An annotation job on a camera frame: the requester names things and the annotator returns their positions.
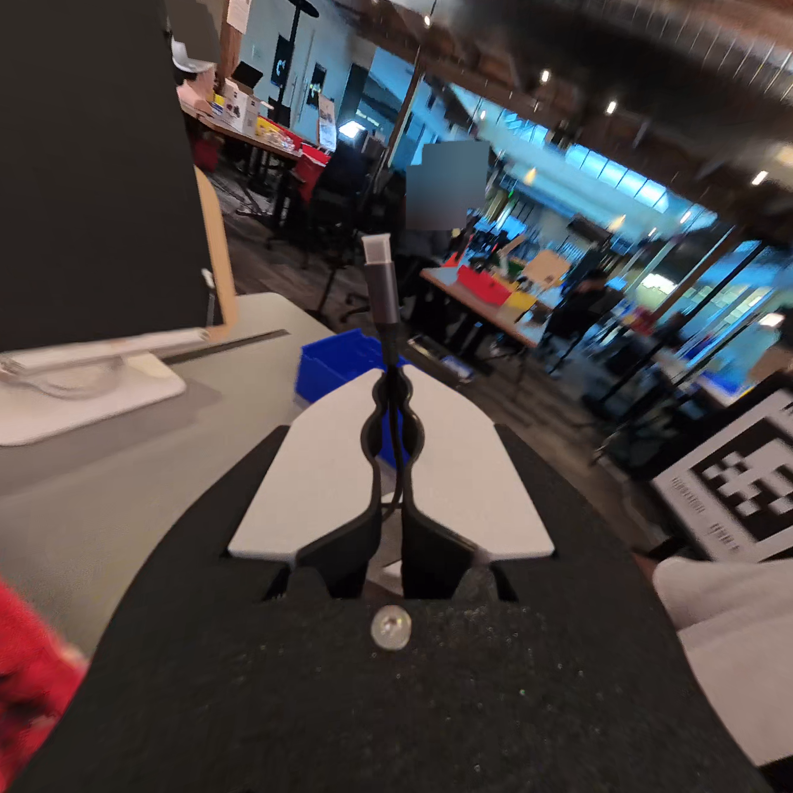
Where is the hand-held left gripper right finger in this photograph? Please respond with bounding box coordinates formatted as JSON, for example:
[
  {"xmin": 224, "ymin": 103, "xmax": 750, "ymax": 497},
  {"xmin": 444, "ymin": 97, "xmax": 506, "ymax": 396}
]
[{"xmin": 401, "ymin": 364, "xmax": 556, "ymax": 569}]

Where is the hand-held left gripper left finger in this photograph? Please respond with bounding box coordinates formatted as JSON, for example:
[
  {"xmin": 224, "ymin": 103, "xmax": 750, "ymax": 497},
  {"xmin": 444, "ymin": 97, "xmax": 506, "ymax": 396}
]
[{"xmin": 228, "ymin": 368, "xmax": 381, "ymax": 563}]

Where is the blue storage bin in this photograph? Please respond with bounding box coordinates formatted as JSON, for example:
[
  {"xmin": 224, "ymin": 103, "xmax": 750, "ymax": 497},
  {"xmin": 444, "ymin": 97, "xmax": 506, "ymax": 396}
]
[{"xmin": 294, "ymin": 328, "xmax": 413, "ymax": 468}]

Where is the grey USB hub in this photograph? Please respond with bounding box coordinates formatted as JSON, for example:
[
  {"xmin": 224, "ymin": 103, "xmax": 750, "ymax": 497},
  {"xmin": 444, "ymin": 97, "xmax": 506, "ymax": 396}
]
[{"xmin": 361, "ymin": 234, "xmax": 413, "ymax": 518}]

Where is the red storage bin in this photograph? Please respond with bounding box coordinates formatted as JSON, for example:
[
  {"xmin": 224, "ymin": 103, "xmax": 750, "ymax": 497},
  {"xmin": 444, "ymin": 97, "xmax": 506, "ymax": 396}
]
[{"xmin": 0, "ymin": 576, "xmax": 88, "ymax": 775}]

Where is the grey desk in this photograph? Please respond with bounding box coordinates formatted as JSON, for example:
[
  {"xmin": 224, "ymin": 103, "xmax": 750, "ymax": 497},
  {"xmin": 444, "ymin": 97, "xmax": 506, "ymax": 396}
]
[{"xmin": 0, "ymin": 291, "xmax": 397, "ymax": 658}]

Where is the silver metal tray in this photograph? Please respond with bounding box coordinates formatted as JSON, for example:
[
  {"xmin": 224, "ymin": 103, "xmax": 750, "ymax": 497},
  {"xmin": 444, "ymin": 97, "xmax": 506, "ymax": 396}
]
[{"xmin": 406, "ymin": 335, "xmax": 478, "ymax": 382}]

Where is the small red bin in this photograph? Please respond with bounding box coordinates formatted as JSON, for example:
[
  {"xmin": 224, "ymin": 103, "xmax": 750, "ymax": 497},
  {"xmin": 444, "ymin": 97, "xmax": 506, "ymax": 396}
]
[{"xmin": 457, "ymin": 265, "xmax": 515, "ymax": 306}]

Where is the black office chair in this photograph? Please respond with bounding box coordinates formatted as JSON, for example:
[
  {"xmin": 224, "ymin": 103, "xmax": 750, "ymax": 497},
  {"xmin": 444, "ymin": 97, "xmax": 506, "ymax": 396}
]
[{"xmin": 304, "ymin": 142, "xmax": 373, "ymax": 323}]

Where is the long wooden table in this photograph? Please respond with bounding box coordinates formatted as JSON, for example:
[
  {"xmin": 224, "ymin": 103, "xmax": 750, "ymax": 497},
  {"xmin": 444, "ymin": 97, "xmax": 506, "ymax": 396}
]
[{"xmin": 180, "ymin": 93, "xmax": 332, "ymax": 249}]

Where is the wood-framed black board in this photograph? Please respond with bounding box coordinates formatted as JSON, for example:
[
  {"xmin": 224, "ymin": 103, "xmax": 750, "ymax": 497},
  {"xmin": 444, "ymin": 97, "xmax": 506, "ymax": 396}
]
[{"xmin": 0, "ymin": 0, "xmax": 239, "ymax": 354}]

